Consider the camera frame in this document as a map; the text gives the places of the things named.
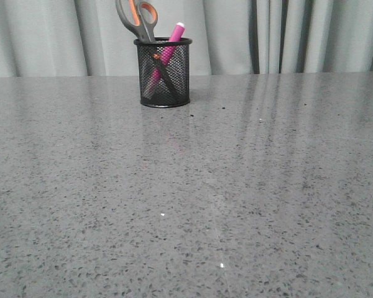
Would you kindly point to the grey curtain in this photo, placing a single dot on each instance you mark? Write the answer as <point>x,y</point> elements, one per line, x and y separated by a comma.
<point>80,38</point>

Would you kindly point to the black mesh pen holder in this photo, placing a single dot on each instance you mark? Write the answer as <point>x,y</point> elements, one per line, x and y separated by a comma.
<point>174,91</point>

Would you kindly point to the pink highlighter pen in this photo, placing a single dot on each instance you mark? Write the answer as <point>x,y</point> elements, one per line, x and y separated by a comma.
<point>174,38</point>

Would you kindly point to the grey orange scissors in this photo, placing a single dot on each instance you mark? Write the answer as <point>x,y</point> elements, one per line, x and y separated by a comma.
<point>139,17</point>

